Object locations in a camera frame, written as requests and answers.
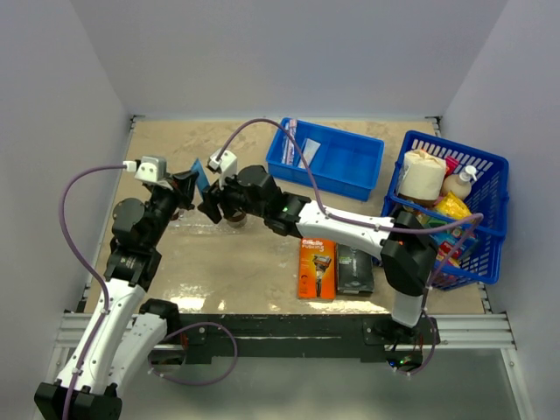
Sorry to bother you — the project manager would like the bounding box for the blue plastic shopping basket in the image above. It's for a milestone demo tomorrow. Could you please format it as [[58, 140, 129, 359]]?
[[381, 130, 509, 291]]

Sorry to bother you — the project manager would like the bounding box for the green black Gillette razor box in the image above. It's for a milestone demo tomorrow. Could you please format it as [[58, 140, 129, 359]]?
[[336, 244, 375, 296]]

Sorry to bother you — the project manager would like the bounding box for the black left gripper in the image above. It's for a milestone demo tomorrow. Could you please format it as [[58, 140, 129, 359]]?
[[145, 170, 198, 249]]

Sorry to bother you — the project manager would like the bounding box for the light blue toothpaste tube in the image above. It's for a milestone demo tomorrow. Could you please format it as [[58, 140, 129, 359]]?
[[190, 158, 210, 200]]

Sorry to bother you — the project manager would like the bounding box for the lotion pump bottle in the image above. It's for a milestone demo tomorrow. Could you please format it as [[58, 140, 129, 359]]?
[[441, 165, 478, 200]]

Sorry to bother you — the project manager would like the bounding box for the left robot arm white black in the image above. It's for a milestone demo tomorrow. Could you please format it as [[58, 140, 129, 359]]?
[[34, 171, 199, 419]]

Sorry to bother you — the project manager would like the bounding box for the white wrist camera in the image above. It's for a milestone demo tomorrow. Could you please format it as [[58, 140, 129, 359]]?
[[122, 156, 167, 184], [206, 150, 238, 189]]

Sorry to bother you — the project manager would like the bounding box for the pink wrapped toothbrush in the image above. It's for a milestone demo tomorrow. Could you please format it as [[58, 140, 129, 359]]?
[[282, 118, 298, 165]]

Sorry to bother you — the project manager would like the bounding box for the glass cup with brown band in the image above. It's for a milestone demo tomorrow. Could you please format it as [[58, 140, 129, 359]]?
[[170, 208, 185, 221]]

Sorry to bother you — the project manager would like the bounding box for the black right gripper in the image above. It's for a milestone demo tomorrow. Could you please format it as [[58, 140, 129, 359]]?
[[198, 167, 268, 224]]

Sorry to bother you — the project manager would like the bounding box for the white toothpaste tube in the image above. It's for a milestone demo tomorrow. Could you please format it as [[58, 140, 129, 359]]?
[[297, 138, 321, 169]]

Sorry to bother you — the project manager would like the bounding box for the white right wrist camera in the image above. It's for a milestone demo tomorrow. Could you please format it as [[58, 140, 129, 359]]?
[[206, 150, 238, 189]]

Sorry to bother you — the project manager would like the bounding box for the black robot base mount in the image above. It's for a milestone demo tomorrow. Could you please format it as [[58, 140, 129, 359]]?
[[157, 311, 440, 368]]

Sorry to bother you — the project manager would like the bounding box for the pink packet in basket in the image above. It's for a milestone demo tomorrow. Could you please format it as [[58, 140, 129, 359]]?
[[444, 155, 459, 177]]

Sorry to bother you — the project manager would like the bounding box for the red blue packet in basket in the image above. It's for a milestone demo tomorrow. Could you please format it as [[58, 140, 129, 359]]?
[[431, 227, 479, 268]]

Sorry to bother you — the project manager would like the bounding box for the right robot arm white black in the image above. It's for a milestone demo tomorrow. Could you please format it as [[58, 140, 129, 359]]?
[[198, 163, 437, 344]]

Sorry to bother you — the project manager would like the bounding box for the orange Gillette Fusion5 razor box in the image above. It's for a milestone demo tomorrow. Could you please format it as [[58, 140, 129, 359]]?
[[297, 238, 337, 300]]

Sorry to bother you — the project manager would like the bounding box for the blue plastic divided bin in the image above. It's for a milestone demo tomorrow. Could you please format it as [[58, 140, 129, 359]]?
[[266, 120, 384, 201]]

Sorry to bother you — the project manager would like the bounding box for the yellow snack packet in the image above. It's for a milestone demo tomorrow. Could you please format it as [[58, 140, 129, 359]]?
[[433, 192, 472, 221]]

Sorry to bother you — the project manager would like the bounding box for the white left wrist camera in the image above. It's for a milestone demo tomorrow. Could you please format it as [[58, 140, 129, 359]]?
[[122, 156, 167, 184]]

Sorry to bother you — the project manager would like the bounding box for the beige wrapped roll package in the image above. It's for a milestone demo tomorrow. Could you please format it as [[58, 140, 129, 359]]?
[[396, 149, 446, 202]]

